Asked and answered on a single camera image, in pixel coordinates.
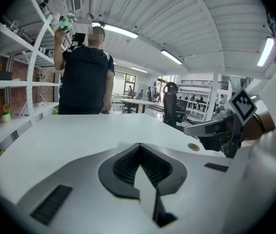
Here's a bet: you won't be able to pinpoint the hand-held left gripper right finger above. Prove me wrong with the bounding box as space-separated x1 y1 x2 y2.
139 142 237 234

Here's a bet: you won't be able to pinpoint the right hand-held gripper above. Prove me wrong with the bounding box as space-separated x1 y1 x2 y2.
183 88 258 158

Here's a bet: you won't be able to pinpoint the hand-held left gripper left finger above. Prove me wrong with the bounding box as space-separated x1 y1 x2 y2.
16 142 154 234

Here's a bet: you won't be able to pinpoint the person's right forearm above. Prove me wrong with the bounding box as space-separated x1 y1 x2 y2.
242 110 276 141

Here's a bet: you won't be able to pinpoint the white metal rack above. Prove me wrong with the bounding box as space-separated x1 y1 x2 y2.
177 79 214 122

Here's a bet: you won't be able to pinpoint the black office chair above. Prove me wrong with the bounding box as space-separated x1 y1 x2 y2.
162 91 189 128

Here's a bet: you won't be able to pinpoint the black wristband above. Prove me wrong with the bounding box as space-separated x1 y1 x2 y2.
253 113 266 135

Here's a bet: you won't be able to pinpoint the white background table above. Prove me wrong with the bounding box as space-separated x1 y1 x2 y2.
119 98 158 114

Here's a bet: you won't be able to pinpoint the person's white shirt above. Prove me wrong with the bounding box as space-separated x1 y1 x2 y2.
201 52 276 234

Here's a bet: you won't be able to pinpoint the long ceiling light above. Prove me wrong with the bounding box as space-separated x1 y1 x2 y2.
130 66 149 74
91 20 139 39
160 49 183 65
256 36 275 67

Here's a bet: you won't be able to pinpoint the potted red flowers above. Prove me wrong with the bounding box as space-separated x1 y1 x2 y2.
0 104 12 123

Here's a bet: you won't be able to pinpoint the white shelving unit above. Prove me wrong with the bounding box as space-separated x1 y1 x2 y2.
0 0 64 143

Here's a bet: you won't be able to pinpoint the white and blue flower bouquet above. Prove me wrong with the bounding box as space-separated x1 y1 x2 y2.
58 13 78 33

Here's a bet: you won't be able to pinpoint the black camera rig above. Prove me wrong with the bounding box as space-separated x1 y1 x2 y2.
70 32 88 48

